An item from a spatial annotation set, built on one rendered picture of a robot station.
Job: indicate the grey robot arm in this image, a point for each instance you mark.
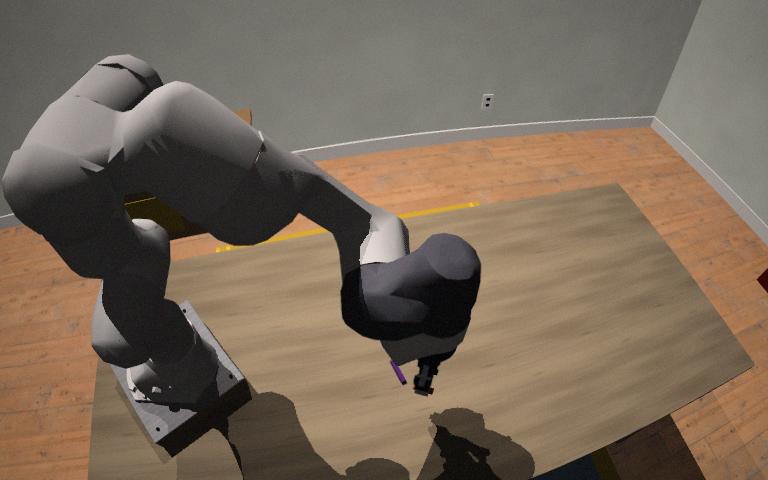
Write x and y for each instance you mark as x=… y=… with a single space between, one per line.
x=195 y=155

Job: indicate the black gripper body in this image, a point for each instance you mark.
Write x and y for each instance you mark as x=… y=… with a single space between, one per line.
x=431 y=360

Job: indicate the purple rod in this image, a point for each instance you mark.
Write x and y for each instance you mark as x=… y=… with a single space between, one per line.
x=398 y=372

